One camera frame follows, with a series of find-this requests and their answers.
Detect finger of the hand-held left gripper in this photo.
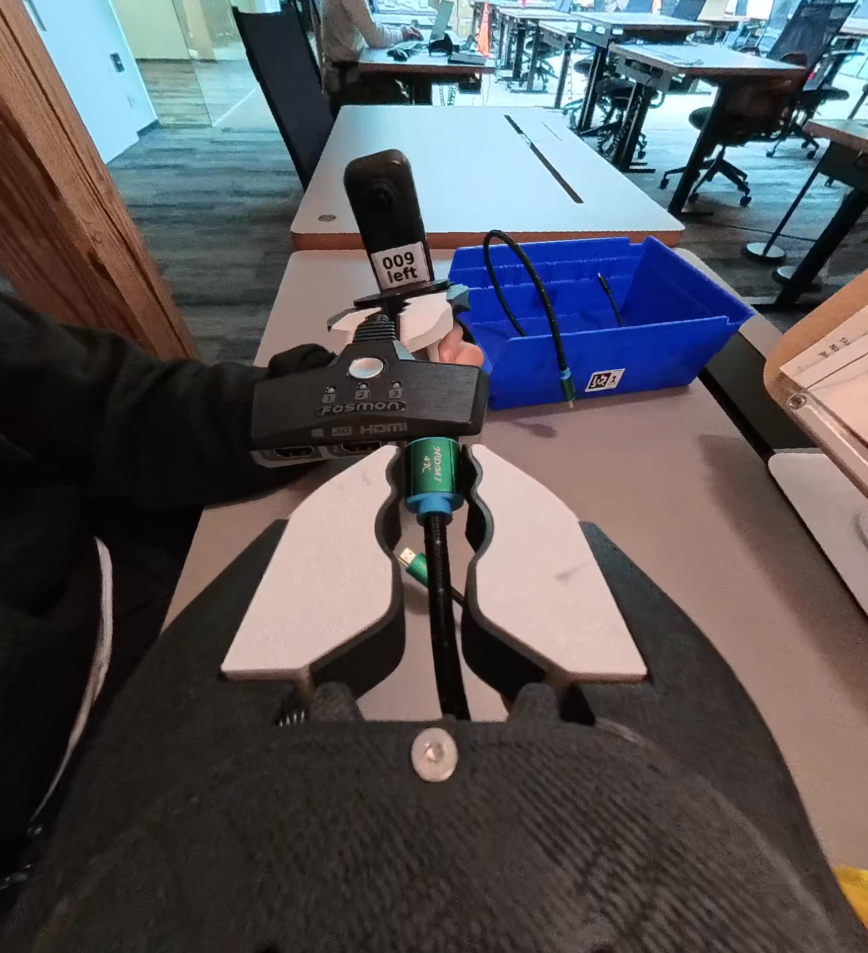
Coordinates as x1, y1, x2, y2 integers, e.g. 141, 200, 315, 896
397, 292, 456, 361
328, 309, 368, 352

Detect blue storage bin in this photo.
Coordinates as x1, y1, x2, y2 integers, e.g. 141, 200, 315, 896
447, 236, 756, 412

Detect thin black cable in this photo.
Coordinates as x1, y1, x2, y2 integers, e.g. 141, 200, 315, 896
596, 272, 626, 329

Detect printed instruction sheet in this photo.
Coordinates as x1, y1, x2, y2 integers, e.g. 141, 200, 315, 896
780, 275, 868, 464

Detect black braided cable green plugs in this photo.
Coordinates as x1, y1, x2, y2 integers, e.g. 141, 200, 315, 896
395, 438, 473, 722

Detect wooden document stand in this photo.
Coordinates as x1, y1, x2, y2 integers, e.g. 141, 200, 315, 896
763, 238, 868, 665

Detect person's left forearm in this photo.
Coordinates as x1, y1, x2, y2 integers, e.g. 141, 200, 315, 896
0, 264, 339, 516

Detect black office chair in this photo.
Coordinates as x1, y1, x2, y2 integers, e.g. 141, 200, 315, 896
659, 70, 756, 209

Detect person's black printed top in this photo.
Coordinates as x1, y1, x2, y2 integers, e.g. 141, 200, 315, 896
0, 476, 207, 953

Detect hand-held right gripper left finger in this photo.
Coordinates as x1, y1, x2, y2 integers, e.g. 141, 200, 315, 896
221, 444, 407, 716

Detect black cable in bin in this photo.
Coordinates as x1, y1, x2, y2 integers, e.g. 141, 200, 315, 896
483, 229, 578, 412

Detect wooden pillar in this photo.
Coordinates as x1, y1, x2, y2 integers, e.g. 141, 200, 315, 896
0, 0, 199, 361

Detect black video switch box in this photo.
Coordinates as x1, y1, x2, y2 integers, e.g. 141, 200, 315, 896
249, 352, 491, 468

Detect white table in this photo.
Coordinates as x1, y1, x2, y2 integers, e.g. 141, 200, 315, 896
290, 104, 687, 253

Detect wooden top office desk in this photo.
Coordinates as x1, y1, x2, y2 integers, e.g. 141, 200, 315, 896
771, 118, 868, 312
358, 41, 496, 105
607, 41, 808, 217

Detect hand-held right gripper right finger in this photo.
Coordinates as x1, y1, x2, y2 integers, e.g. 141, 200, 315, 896
464, 444, 648, 716

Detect black chair back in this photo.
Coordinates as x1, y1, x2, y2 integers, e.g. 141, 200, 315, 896
230, 3, 339, 192

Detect person's left hand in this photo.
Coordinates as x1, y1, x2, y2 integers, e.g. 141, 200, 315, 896
434, 326, 488, 371

